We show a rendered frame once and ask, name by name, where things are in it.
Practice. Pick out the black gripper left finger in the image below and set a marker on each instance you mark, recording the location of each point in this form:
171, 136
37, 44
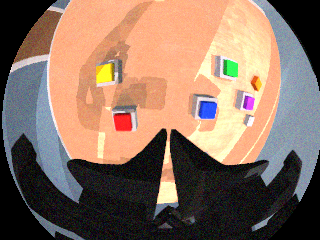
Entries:
138, 180

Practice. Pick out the red button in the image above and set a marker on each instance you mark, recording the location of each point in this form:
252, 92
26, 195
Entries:
124, 118

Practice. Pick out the purple button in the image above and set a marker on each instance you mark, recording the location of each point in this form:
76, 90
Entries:
244, 101

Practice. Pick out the blue button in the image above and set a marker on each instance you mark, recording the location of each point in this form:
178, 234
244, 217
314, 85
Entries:
204, 107

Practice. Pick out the green button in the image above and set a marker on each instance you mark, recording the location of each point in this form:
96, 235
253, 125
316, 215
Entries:
225, 67

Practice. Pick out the yellow button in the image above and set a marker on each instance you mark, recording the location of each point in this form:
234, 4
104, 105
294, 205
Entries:
109, 73

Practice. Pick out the small orange block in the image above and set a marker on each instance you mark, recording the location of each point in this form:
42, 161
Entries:
256, 83

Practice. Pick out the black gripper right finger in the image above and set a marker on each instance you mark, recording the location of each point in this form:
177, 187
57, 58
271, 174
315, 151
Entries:
200, 179

